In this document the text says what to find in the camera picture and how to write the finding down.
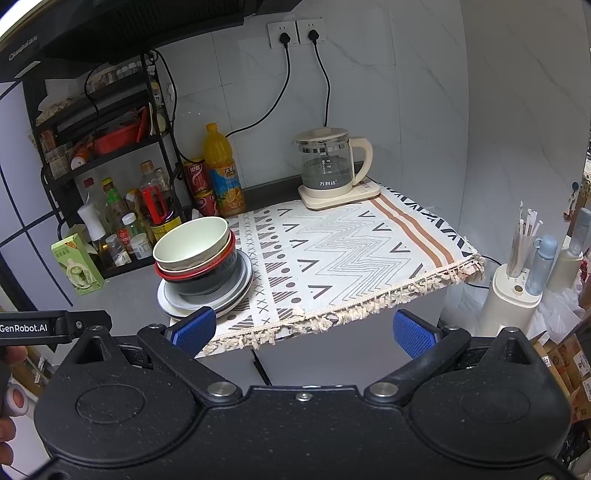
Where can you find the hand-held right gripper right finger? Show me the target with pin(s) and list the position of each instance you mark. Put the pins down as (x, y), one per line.
(411, 337)

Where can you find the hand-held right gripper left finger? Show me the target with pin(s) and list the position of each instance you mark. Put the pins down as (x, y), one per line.
(196, 327)

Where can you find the plain white plate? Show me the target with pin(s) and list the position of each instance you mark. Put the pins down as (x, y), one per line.
(184, 311)

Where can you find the black bowl with red rim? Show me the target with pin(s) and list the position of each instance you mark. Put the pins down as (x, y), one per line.
(207, 284)

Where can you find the pale green bowl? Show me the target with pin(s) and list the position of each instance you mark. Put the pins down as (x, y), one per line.
(189, 244)
(221, 264)

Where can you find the person's left hand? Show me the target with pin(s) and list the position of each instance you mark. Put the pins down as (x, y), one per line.
(14, 354)

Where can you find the green carton box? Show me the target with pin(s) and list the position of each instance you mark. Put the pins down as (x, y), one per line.
(78, 267)

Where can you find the white straw holder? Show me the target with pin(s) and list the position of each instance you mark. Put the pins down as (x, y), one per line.
(503, 300)

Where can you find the patterned fringed table cloth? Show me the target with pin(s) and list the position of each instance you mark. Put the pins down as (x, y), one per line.
(346, 258)

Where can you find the small glass jar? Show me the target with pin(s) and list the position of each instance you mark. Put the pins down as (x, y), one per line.
(116, 251)

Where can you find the red drink can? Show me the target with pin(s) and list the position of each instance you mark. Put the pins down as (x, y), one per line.
(197, 177)
(206, 203)

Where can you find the clear bottle with red cap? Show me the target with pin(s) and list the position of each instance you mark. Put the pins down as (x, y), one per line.
(93, 196)

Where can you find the black metal shelf rack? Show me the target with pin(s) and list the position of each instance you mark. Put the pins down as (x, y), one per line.
(46, 184)

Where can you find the green label bottle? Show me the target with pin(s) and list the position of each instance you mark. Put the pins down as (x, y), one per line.
(114, 203)

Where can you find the light blue bottle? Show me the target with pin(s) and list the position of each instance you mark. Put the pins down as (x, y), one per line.
(541, 263)

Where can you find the bundle of paper-wrapped straws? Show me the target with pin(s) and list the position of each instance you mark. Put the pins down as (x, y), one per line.
(524, 235)

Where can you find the cream kettle base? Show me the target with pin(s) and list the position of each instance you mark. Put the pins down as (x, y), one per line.
(351, 196)

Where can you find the orange juice bottle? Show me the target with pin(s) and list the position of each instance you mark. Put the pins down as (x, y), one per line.
(221, 170)

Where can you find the cardboard box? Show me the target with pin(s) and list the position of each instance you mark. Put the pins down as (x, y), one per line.
(570, 369)

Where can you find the cream appliance with blue top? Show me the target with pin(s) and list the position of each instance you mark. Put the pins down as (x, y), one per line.
(565, 270)

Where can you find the red plastic basin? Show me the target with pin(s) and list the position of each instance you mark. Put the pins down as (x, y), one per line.
(117, 138)

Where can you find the black power plug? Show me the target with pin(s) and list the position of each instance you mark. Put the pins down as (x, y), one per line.
(284, 40)
(316, 36)

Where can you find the black range hood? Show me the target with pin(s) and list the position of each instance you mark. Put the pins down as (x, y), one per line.
(115, 27)

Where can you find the white wall socket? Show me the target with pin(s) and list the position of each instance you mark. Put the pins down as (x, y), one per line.
(304, 27)
(276, 30)

